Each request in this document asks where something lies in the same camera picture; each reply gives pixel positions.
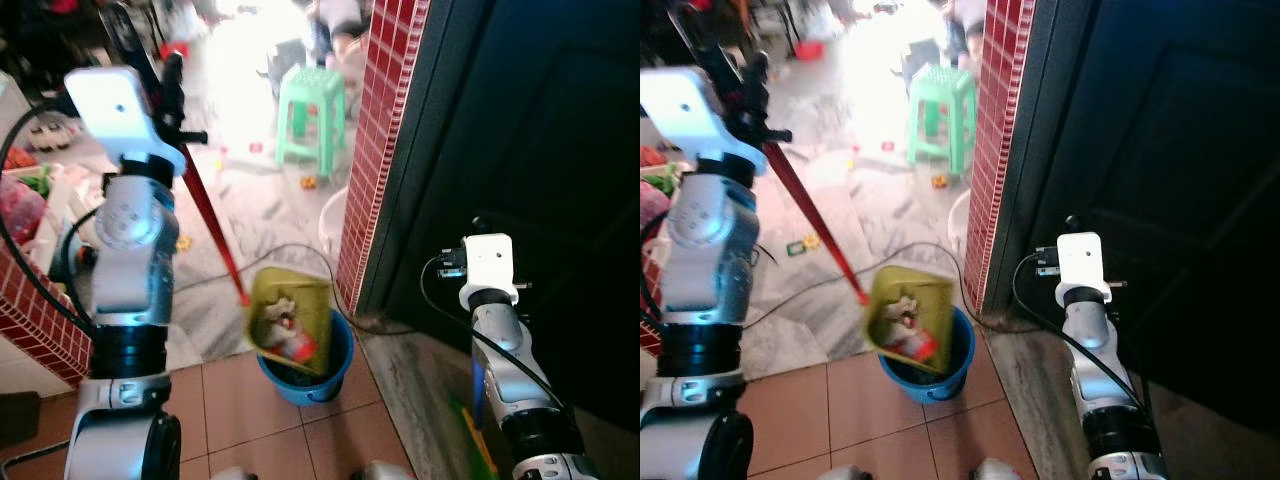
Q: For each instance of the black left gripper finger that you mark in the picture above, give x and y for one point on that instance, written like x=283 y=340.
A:
x=173 y=78
x=758 y=76

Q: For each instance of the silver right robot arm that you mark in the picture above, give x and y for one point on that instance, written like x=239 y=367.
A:
x=1105 y=390
x=520 y=390

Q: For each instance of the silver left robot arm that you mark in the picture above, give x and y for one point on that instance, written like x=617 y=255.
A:
x=130 y=280
x=705 y=290

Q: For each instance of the red plastic basin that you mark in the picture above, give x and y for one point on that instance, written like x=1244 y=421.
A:
x=175 y=50
x=810 y=50

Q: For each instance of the white plastic tub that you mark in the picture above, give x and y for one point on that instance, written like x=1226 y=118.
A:
x=958 y=222
x=332 y=225

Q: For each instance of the small yellow toy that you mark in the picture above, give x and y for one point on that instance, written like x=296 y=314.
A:
x=940 y=181
x=310 y=182

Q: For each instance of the green plastic stool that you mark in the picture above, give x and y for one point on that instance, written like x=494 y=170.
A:
x=942 y=85
x=312 y=85

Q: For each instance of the dark wooden door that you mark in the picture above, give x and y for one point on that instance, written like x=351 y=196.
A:
x=1180 y=150
x=540 y=150

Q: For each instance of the red white wrapper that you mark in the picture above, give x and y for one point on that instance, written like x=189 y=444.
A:
x=295 y=342
x=915 y=340

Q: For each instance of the blue plastic bucket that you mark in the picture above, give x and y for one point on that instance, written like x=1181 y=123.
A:
x=300 y=385
x=925 y=385

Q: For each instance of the seated person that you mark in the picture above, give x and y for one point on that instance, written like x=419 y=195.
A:
x=340 y=25
x=968 y=22

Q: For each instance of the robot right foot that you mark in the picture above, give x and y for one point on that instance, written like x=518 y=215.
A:
x=996 y=470
x=388 y=471

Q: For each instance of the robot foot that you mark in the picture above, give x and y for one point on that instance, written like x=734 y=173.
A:
x=842 y=473
x=996 y=470
x=388 y=471
x=232 y=473

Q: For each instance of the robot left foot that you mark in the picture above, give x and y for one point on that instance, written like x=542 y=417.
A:
x=842 y=473
x=232 y=473

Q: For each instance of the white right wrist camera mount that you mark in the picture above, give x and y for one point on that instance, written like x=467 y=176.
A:
x=1082 y=262
x=490 y=265

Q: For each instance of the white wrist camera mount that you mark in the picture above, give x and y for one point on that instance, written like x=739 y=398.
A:
x=690 y=110
x=490 y=265
x=1082 y=262
x=115 y=110

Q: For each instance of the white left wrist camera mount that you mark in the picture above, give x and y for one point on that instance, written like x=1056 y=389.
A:
x=690 y=110
x=115 y=110

